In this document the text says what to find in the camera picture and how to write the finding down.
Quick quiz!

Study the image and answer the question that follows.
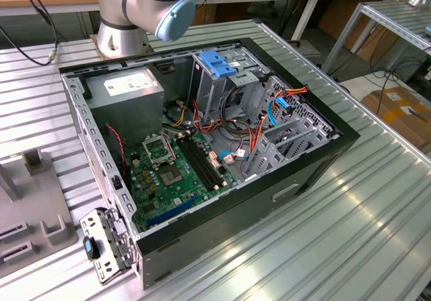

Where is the blue expansion slot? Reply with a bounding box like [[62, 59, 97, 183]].
[[146, 193, 199, 228]]

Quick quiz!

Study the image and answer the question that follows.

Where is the blue SATA wire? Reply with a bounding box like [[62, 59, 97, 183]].
[[268, 96, 299, 129]]

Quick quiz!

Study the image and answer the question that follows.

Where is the metal card retention bracket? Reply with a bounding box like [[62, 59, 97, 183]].
[[79, 206, 139, 287]]

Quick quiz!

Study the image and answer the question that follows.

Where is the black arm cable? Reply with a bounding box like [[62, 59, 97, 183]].
[[0, 0, 60, 67]]

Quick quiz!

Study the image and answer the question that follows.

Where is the grey power supply unit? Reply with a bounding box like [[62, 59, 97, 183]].
[[84, 65, 166, 140]]

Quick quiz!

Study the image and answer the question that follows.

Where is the metal optical drive cage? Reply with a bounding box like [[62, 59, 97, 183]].
[[188, 43, 270, 123]]

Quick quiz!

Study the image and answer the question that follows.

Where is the metal socket cover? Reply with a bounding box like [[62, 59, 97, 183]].
[[141, 133, 178, 170]]

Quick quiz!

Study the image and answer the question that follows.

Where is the black open PC case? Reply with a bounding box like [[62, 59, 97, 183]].
[[59, 36, 361, 292]]

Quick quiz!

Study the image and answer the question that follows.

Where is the yellow black power wire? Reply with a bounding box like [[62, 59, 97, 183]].
[[161, 100, 191, 129]]

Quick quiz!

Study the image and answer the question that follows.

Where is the thick black cable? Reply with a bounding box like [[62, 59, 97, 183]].
[[220, 85, 252, 133]]

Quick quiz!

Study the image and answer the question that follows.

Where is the short blue labelled wire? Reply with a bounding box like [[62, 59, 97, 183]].
[[215, 149, 248, 166]]

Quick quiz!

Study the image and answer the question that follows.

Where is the cardboard box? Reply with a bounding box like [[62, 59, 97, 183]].
[[362, 87, 431, 150]]

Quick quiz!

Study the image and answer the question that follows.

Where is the metal slat side table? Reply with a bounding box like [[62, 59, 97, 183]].
[[321, 1, 431, 76]]

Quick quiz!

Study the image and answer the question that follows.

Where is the black case fan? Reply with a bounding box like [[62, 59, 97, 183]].
[[102, 122, 132, 184]]

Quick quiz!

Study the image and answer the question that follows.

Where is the blue drive cage latch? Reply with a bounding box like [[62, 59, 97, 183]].
[[199, 51, 238, 79]]

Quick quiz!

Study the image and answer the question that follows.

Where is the power wire with black plug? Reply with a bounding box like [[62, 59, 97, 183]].
[[248, 84, 310, 156]]

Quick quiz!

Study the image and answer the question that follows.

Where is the CPU socket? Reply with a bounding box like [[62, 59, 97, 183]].
[[158, 164, 186, 187]]

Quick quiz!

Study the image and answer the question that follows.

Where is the green motherboard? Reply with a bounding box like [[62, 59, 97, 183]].
[[126, 129, 240, 234]]

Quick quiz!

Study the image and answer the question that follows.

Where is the grey parts rack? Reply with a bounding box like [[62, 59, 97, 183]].
[[0, 147, 80, 275]]

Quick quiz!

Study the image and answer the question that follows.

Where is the black RAM slot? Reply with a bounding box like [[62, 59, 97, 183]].
[[190, 134, 226, 184], [181, 138, 218, 189], [176, 140, 213, 192], [186, 136, 222, 187]]

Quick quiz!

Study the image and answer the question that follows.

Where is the red orange wire bundle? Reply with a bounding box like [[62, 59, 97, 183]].
[[191, 98, 257, 137]]

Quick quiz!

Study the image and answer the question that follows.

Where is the metal disk bay cage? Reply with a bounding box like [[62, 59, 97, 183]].
[[242, 112, 333, 184]]

